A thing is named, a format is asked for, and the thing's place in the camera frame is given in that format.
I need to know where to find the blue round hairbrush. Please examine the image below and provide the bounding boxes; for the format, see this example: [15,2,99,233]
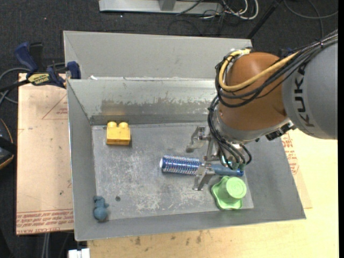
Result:
[159,154,245,177]

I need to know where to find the yellow toy brick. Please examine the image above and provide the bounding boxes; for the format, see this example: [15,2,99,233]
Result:
[105,120,132,146]

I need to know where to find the blue toy animal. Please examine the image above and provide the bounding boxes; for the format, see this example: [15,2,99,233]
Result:
[92,195,110,223]

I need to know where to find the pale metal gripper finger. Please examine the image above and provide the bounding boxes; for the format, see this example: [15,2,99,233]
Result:
[185,126,210,153]
[192,163,216,192]

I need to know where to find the grey metal bin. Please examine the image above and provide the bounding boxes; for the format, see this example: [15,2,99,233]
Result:
[63,30,307,242]

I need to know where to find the green plastic cup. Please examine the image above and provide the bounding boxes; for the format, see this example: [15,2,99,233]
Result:
[210,175,248,211]

